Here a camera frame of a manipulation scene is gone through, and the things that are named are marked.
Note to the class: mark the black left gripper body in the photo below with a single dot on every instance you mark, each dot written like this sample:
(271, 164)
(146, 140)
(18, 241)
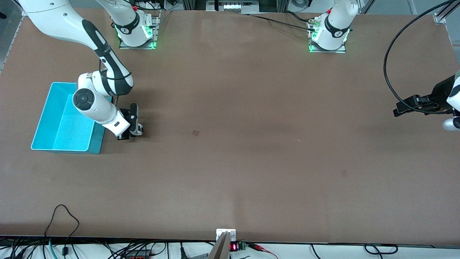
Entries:
(440, 91)

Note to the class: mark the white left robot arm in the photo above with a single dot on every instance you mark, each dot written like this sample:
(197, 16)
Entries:
(334, 28)

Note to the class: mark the turquoise plastic bin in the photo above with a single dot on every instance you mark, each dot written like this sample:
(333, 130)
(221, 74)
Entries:
(64, 133)

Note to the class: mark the aluminium camera mount bar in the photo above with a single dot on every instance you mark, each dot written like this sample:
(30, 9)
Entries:
(220, 248)

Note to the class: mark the grey equipment box with lights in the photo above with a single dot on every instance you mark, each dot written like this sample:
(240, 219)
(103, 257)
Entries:
(233, 6)

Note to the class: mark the red digit display module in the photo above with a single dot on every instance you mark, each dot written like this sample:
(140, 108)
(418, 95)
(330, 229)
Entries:
(234, 247)

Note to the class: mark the white jeep toy black roof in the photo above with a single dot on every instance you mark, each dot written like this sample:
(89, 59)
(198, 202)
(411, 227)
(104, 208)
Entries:
(139, 129)

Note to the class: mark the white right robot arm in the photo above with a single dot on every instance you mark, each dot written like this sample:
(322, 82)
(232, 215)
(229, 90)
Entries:
(97, 108)

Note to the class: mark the aluminium corner profile bracket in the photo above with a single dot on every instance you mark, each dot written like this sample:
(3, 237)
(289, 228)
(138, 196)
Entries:
(440, 18)

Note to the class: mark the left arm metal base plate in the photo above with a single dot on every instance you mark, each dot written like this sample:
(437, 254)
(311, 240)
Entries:
(329, 51)

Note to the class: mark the power strip with red switches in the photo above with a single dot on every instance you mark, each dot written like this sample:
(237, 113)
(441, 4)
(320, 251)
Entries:
(138, 255)

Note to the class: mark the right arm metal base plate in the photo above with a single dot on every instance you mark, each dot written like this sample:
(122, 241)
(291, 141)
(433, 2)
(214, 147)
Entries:
(156, 28)

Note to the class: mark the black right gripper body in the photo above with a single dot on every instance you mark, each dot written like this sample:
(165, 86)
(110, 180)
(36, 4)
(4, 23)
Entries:
(126, 116)

